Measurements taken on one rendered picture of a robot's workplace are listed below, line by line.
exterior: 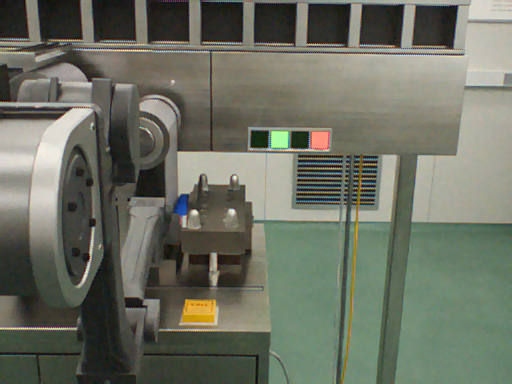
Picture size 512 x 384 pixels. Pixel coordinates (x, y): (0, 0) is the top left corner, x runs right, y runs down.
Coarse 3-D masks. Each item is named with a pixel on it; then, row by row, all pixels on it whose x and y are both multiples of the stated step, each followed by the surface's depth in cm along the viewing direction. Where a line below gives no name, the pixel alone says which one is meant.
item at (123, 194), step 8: (128, 184) 149; (136, 184) 151; (120, 192) 146; (128, 192) 146; (136, 192) 151; (120, 200) 147; (128, 200) 146; (120, 208) 150; (120, 216) 150; (120, 224) 151; (120, 232) 152; (120, 240) 152; (120, 248) 153
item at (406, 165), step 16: (400, 160) 202; (416, 160) 202; (400, 176) 204; (400, 192) 205; (400, 208) 207; (400, 224) 209; (400, 240) 211; (400, 256) 212; (400, 272) 214; (400, 288) 216; (384, 304) 222; (400, 304) 218; (384, 320) 221; (400, 320) 220; (384, 336) 222; (384, 352) 224; (384, 368) 226
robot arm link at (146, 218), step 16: (144, 208) 116; (160, 208) 117; (128, 224) 115; (144, 224) 110; (160, 224) 116; (128, 240) 105; (144, 240) 105; (128, 256) 100; (144, 256) 101; (128, 272) 95; (144, 272) 97; (128, 288) 91; (144, 288) 97; (128, 304) 90; (144, 304) 89; (160, 304) 90; (80, 320) 85; (80, 336) 84; (144, 336) 85
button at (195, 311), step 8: (184, 304) 138; (192, 304) 138; (200, 304) 138; (208, 304) 138; (184, 312) 134; (192, 312) 134; (200, 312) 135; (208, 312) 135; (184, 320) 134; (192, 320) 134; (200, 320) 134; (208, 320) 134
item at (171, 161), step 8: (176, 120) 171; (168, 128) 156; (176, 128) 171; (176, 136) 171; (176, 144) 172; (168, 152) 155; (176, 152) 172; (168, 160) 155; (176, 160) 173; (168, 168) 155; (176, 168) 173; (168, 176) 155; (176, 176) 173; (168, 184) 156; (168, 192) 156; (168, 200) 156
